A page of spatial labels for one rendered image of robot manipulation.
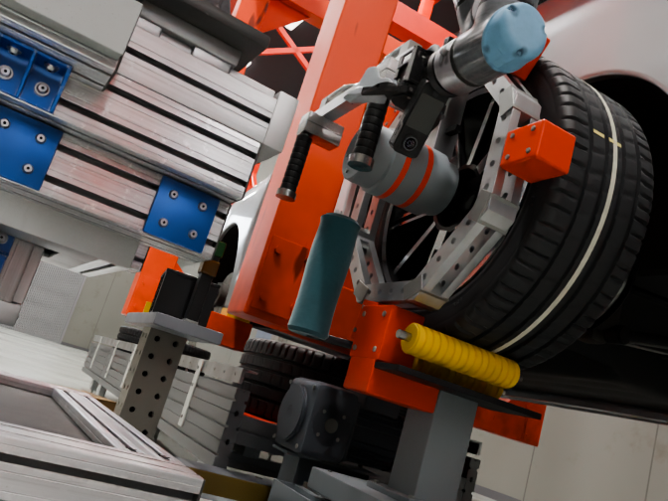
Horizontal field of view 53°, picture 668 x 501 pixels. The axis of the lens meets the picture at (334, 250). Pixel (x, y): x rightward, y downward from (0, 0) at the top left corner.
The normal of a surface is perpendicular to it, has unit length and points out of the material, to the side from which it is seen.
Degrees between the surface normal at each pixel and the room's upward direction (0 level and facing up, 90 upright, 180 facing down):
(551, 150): 90
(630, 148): 72
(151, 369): 90
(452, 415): 90
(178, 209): 90
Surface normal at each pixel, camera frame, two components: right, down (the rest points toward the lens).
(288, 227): 0.43, -0.09
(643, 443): -0.83, -0.36
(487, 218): 0.11, 0.60
